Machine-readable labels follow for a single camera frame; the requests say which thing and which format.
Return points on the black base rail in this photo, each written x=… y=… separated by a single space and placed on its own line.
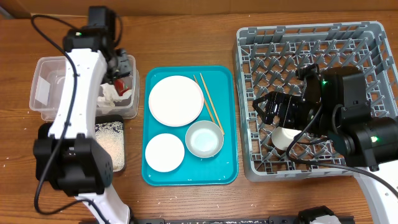
x=312 y=215

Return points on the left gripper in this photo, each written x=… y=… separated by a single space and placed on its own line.
x=126 y=66

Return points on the pink bowl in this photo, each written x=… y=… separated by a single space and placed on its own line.
x=164 y=152

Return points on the black tray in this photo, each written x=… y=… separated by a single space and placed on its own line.
x=111 y=118

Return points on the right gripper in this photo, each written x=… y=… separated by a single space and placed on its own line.
x=288 y=101

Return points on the pile of rice grains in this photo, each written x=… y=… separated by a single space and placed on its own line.
x=110 y=136

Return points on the clear plastic bin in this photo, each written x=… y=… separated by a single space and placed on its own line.
x=48 y=82

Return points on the wooden chopstick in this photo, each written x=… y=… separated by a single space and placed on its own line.
x=212 y=104
x=205 y=102

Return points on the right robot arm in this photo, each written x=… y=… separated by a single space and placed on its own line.
x=333 y=106

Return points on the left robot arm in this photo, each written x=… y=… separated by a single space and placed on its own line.
x=69 y=157

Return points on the white cup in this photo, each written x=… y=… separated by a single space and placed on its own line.
x=282 y=137

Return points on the grey dish rack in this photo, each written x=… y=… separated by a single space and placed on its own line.
x=265 y=60

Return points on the white napkin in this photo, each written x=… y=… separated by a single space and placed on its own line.
x=111 y=96

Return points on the red snack wrapper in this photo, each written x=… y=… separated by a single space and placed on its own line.
x=121 y=87

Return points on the large white plate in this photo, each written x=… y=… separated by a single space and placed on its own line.
x=176 y=101

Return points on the grey bowl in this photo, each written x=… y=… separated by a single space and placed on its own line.
x=204 y=139

